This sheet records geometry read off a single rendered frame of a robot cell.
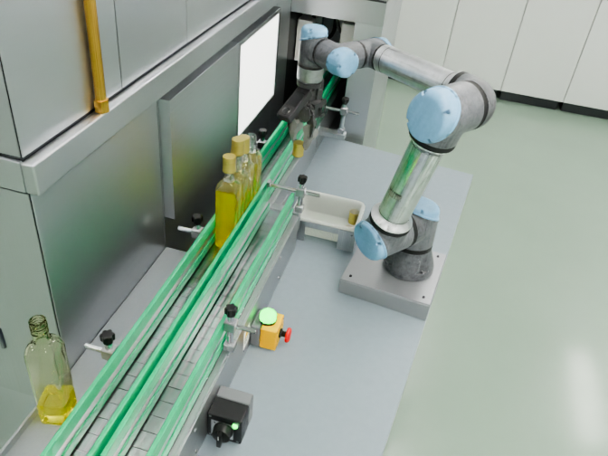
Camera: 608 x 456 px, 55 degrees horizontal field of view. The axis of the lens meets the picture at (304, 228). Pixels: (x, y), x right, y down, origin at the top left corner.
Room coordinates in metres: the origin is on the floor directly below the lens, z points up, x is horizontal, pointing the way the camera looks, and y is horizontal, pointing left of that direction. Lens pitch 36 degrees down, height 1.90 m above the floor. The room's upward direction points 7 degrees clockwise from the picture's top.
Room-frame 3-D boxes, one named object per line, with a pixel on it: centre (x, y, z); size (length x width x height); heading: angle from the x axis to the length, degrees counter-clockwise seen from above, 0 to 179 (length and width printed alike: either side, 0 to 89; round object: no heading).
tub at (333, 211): (1.61, -0.07, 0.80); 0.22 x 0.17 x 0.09; 79
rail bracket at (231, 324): (0.92, 0.11, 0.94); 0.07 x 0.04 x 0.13; 79
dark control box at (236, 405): (0.80, 0.11, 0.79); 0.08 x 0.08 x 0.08; 79
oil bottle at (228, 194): (1.31, 0.21, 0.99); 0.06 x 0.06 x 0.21; 78
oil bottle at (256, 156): (1.48, 0.18, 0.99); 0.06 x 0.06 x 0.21; 78
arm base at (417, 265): (1.40, -0.33, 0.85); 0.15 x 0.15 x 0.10
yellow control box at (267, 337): (1.08, 0.06, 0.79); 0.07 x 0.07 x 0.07; 79
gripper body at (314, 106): (1.62, 0.03, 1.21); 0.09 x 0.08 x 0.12; 146
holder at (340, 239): (1.61, -0.05, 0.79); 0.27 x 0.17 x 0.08; 79
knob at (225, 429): (0.75, 0.13, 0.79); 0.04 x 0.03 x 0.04; 79
